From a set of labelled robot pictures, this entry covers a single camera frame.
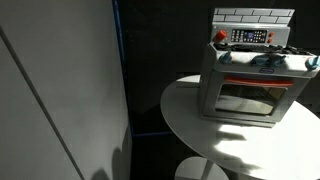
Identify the white table pedestal base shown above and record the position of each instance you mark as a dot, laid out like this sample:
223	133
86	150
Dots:
200	168

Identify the black stove burner grate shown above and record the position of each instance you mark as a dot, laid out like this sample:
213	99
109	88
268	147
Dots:
263	49

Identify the large orange stove knob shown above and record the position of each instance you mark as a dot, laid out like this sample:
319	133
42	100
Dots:
220	35

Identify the blue stove knob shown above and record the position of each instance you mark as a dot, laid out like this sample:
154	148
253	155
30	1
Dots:
313	62
278	61
226	57
261	61

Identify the blue edge tape strip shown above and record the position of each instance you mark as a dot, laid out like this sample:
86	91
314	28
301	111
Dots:
117	30

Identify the black stove control panel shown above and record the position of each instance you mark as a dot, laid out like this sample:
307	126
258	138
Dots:
249	36

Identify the small orange stove button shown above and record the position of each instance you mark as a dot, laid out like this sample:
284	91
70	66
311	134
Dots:
269	40
271	34

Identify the grey toy stove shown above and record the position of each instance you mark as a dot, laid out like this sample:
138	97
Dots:
246	71

